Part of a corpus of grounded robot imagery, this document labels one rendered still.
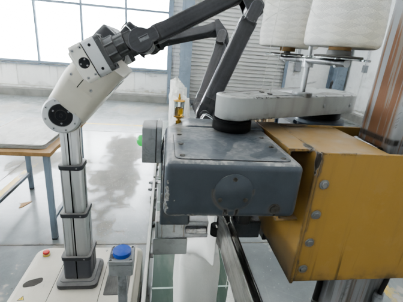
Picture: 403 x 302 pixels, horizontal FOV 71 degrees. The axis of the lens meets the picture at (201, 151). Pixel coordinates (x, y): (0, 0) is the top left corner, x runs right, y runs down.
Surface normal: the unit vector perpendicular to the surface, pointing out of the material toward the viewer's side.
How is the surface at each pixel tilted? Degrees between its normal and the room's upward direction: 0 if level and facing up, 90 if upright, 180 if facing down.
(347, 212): 90
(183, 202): 90
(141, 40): 83
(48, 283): 0
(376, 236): 90
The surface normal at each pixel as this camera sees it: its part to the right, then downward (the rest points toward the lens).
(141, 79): 0.11, 0.34
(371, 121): -0.99, -0.04
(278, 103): 0.52, 0.33
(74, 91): -0.29, 0.67
